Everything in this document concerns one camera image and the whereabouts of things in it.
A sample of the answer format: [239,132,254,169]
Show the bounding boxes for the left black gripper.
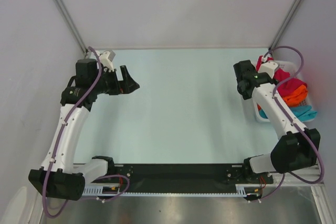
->
[91,66,139,95]

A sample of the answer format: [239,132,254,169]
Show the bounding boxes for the white plastic laundry basket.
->
[243,60,313,124]

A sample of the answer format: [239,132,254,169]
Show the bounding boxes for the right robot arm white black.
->
[234,60,321,183]

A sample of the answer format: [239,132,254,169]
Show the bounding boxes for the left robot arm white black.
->
[28,59,140,200]

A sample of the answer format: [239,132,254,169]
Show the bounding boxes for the magenta red t shirt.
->
[256,56,308,97]

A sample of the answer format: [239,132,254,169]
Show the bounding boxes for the orange t shirt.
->
[251,83,308,112]

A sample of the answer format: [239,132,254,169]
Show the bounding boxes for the teal t shirt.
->
[256,105,317,122]

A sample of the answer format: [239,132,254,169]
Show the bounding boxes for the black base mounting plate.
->
[108,164,274,193]

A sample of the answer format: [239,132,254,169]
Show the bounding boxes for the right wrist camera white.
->
[258,56,279,78]

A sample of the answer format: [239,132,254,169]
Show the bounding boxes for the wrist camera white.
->
[96,50,116,72]
[258,56,279,78]

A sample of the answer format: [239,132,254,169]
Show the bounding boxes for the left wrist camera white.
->
[96,50,116,72]

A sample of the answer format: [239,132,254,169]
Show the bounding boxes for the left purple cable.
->
[41,46,131,219]

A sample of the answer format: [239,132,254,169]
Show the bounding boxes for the white slotted cable duct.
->
[82,185,261,199]

